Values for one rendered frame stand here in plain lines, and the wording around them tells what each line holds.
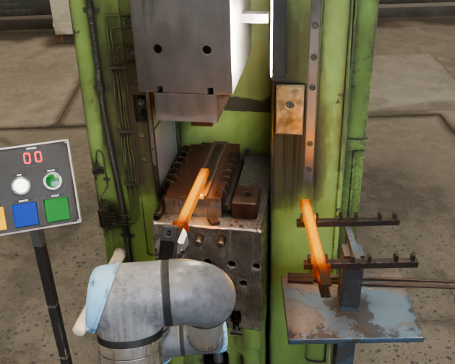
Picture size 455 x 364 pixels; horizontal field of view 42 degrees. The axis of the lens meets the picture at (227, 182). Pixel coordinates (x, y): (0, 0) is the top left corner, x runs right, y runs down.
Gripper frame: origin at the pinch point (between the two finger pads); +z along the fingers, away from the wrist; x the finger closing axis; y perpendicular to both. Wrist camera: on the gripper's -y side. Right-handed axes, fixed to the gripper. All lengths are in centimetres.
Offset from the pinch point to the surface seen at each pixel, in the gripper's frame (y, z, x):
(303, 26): -49, 42, 33
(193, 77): -36.8, 27.7, 0.7
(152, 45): -46, 28, -11
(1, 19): 96, 553, -373
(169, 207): 10.8, 26.9, -10.8
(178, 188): 7.1, 34.1, -9.1
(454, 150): 110, 273, 134
